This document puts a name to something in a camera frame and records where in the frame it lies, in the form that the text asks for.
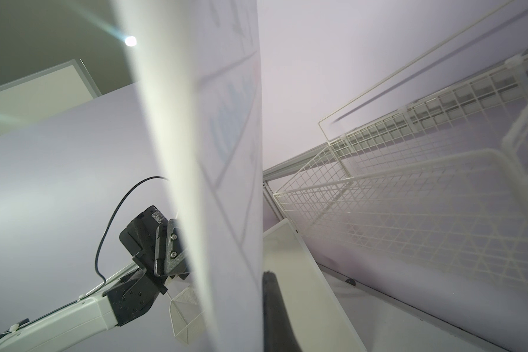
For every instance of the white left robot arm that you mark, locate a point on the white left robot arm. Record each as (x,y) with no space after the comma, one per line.
(125,296)

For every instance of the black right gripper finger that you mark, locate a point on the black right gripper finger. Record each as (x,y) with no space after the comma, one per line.
(278,332)

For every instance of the white wire wall basket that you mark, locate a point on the white wire wall basket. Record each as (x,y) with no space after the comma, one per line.
(441,181)

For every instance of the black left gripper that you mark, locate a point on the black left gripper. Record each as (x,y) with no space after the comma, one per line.
(153,241)

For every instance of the large white board rear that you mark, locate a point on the large white board rear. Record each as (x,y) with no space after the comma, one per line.
(317,319)

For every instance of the upper white mesh shelf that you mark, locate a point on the upper white mesh shelf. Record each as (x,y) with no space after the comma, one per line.
(187,316)

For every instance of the dotted table price menu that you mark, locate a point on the dotted table price menu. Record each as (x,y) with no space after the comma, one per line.
(197,69)

